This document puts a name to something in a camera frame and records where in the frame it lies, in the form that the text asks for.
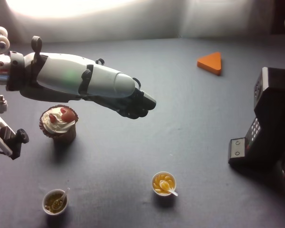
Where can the toy cupcake with heart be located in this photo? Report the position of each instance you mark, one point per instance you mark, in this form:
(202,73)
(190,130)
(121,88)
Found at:
(58,123)

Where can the small bowl of orange soup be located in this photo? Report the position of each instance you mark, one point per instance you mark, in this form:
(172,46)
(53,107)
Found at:
(163,184)

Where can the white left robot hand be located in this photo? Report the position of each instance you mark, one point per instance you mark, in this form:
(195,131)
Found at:
(61,73)

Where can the grey table cloth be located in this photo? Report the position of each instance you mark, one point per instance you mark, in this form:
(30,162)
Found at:
(133,142)

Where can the white backdrop cloth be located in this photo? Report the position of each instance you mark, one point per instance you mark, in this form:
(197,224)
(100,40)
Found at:
(109,19)

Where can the orange triangle block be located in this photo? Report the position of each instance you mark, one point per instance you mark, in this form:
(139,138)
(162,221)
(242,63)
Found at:
(211,63)

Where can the black walkie-talkie toy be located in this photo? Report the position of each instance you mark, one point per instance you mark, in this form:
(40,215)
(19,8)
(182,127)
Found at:
(273,107)

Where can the small bowl of green soup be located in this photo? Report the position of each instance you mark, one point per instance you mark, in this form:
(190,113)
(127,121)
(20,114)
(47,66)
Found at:
(54,202)

